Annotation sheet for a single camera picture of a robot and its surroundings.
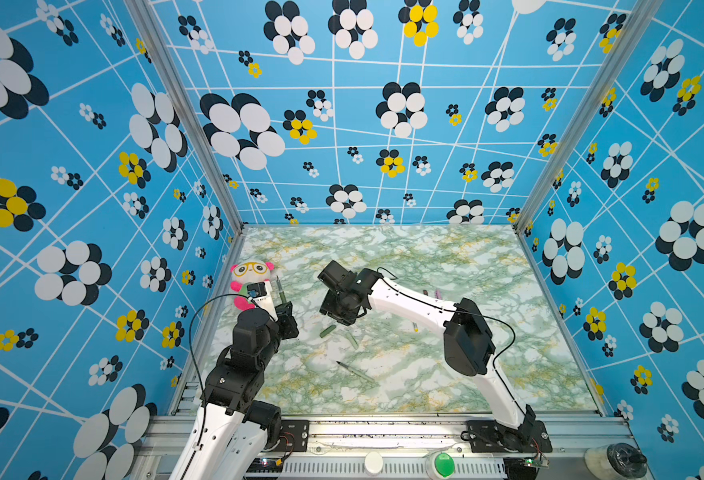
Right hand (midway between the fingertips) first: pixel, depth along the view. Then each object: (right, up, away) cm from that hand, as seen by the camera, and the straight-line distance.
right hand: (325, 315), depth 87 cm
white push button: (+13, -28, -23) cm, 38 cm away
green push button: (+28, -26, -25) cm, 46 cm away
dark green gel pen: (+9, -16, -3) cm, 18 cm away
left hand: (-7, +6, -13) cm, 16 cm away
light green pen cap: (+8, -8, +2) cm, 12 cm away
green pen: (-9, +9, -15) cm, 19 cm away
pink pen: (+37, +4, +12) cm, 39 cm away
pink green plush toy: (-27, +12, +10) cm, 31 cm away
